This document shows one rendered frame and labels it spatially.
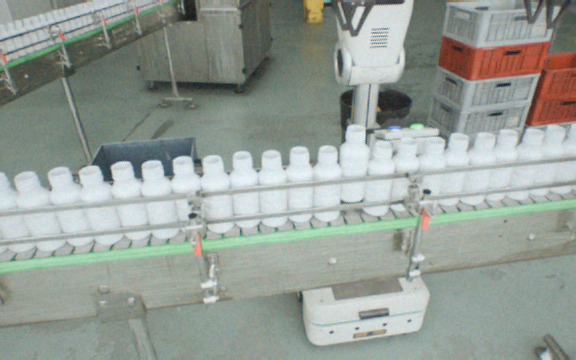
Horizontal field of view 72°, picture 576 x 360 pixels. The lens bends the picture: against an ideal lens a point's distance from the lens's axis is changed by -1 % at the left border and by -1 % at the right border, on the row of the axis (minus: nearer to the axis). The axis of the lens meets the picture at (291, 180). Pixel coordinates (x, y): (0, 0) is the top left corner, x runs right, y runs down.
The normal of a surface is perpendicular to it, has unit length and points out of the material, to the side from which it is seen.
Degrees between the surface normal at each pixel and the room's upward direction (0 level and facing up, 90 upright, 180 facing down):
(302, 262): 90
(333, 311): 31
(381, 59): 90
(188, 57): 90
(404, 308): 90
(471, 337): 0
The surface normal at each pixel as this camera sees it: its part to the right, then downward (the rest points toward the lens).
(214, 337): -0.01, -0.85
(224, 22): -0.16, 0.53
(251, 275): 0.15, 0.52
